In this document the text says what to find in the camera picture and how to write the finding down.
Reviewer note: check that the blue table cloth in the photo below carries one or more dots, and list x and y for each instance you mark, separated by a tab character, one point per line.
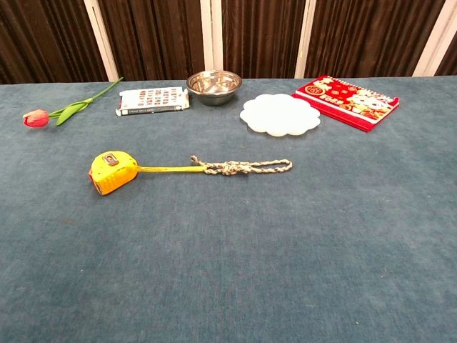
228	268

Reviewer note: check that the red spiral desk calendar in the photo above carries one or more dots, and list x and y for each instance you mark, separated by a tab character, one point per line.
350	101

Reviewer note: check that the white scalloped plate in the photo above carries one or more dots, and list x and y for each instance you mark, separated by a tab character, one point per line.
280	114

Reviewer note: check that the yellow tape measure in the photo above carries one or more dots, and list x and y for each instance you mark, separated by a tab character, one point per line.
112	175

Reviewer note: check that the stainless steel bowl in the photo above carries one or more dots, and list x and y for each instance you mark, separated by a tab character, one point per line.
214	94

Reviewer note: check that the dark brown curtain panel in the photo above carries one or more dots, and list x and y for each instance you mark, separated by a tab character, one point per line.
43	35
157	35
260	35
367	35
450	60

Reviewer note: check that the white flat printed box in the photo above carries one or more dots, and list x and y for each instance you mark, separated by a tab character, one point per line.
153	98

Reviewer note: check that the white partition frame post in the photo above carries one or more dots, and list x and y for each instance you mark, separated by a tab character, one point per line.
304	43
101	39
210	35
437	35

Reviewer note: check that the artificial red tulip flower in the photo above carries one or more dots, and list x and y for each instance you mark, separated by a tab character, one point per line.
35	118

